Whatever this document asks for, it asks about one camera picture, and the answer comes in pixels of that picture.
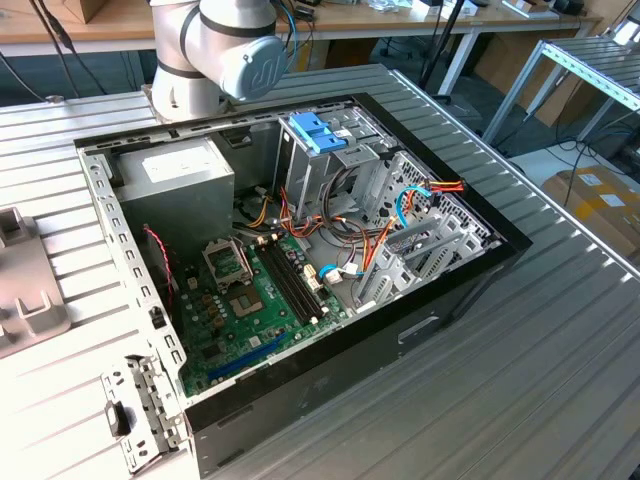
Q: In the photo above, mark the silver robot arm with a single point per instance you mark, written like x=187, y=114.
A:
x=220, y=30

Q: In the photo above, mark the grey metal disk bay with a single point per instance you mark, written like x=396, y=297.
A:
x=395, y=285

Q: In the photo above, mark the white board connector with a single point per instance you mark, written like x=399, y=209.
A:
x=311, y=280

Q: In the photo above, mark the black RAM slot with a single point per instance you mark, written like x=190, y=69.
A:
x=288, y=282
x=298, y=282
x=293, y=282
x=283, y=282

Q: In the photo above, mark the grey metal drive cage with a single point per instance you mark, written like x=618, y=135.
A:
x=310, y=185

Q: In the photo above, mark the CPU socket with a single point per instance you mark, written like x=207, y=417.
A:
x=245, y=303

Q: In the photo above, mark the green motherboard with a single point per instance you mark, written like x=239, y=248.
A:
x=260, y=325

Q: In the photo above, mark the blue plastic drive latch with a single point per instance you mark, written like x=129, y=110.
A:
x=307, y=132

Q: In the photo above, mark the black open PC case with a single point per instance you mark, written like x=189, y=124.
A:
x=350, y=360

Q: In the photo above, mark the blue expansion slot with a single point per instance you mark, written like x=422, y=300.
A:
x=247, y=357

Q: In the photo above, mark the grey power supply unit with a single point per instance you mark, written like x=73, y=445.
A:
x=175, y=200

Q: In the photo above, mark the wooden desk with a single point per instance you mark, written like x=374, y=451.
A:
x=400, y=22

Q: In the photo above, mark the brown cardboard sheet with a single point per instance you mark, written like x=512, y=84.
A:
x=505, y=60

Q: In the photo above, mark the flat labelled cardboard box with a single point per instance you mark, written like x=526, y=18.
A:
x=590, y=210

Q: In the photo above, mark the grey parts rack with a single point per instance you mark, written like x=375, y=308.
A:
x=25, y=277

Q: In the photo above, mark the aluminium slat table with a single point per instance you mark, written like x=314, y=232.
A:
x=575, y=65

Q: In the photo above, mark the small brown cardboard box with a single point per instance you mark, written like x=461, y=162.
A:
x=92, y=9

